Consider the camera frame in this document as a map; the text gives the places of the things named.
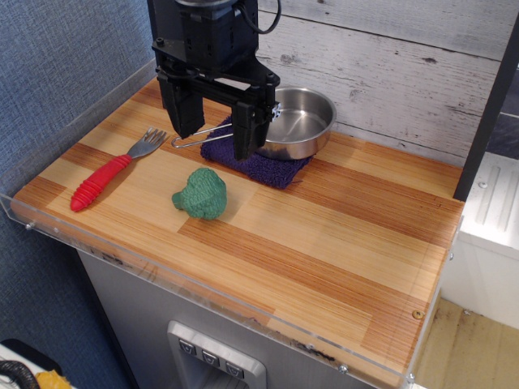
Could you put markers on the yellow black object corner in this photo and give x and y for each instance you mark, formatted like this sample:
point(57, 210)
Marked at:
point(15, 374)

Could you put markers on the green toy broccoli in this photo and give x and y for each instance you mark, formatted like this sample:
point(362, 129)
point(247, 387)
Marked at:
point(204, 196)

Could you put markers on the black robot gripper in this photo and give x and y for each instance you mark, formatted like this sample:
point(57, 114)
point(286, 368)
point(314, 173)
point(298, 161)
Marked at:
point(216, 60)

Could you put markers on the clear acrylic table guard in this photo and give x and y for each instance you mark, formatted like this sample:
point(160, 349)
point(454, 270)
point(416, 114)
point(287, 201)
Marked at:
point(336, 264)

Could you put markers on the silver dispenser button panel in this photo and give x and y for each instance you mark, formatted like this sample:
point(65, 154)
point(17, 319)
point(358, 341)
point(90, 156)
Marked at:
point(204, 362)

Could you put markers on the stainless steel pot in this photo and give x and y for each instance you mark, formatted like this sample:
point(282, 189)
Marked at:
point(303, 126)

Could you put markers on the red handled metal fork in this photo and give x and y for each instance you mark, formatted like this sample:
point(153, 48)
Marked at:
point(93, 186)

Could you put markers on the dark right frame post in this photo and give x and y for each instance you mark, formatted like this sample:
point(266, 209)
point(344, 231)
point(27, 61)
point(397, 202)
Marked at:
point(499, 90)

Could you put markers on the grey toy fridge cabinet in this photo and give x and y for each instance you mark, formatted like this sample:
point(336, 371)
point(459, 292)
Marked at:
point(141, 300)

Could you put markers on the purple knitted cloth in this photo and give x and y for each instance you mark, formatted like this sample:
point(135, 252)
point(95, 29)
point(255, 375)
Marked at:
point(275, 173)

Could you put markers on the white ribbed side unit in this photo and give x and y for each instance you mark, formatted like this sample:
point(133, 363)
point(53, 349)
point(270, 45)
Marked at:
point(481, 273)

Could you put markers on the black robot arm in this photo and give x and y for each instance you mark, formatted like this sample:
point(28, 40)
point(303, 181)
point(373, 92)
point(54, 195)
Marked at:
point(202, 6)

